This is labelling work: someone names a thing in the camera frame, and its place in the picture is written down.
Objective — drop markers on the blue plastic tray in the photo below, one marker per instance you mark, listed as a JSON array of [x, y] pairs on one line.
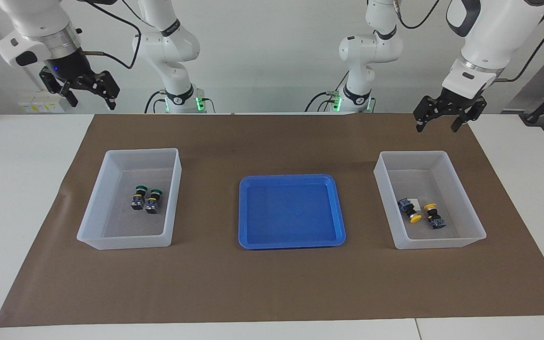
[[291, 212]]

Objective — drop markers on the white wall socket strip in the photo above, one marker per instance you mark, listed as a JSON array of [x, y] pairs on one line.
[[40, 106]]

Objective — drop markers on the yellow push button switch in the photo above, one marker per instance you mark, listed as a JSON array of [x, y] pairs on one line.
[[436, 221], [406, 206]]

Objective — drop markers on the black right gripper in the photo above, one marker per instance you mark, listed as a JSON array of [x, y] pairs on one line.
[[71, 68]]

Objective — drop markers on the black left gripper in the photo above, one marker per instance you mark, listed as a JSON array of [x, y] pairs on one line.
[[456, 101]]

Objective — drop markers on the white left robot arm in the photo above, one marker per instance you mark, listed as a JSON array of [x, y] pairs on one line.
[[484, 33]]

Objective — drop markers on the brown paper table mat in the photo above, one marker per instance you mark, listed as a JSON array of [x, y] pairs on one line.
[[272, 283]]

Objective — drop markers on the small white paper label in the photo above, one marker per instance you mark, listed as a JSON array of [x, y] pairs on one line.
[[418, 201]]

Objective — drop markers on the green push button switch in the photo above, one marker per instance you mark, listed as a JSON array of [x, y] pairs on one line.
[[138, 200], [152, 205]]

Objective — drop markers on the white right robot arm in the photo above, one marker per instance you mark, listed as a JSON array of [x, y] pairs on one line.
[[40, 23]]

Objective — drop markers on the translucent white plastic box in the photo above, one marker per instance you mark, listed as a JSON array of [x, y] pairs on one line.
[[125, 226], [423, 236]]

